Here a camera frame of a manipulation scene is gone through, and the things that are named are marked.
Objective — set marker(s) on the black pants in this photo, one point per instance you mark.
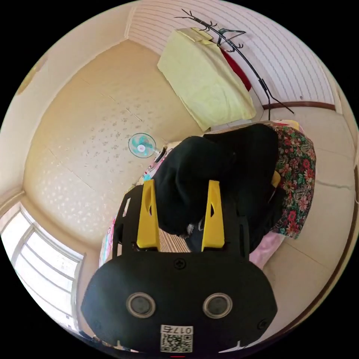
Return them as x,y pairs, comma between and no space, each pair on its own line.
213,157

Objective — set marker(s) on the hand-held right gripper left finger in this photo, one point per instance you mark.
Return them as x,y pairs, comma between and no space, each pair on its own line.
147,224

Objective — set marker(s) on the person's body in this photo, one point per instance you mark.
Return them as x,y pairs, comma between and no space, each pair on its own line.
297,174

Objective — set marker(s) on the black coat rack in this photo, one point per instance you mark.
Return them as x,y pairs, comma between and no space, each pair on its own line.
252,67

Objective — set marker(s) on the window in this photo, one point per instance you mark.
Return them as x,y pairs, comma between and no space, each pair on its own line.
42,266

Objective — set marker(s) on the teal electric fan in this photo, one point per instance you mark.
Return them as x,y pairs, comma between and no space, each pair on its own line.
141,146

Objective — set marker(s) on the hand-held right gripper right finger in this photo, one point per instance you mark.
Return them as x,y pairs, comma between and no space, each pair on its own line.
214,230

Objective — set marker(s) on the red hanging garment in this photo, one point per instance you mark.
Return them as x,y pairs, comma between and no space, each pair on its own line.
238,70

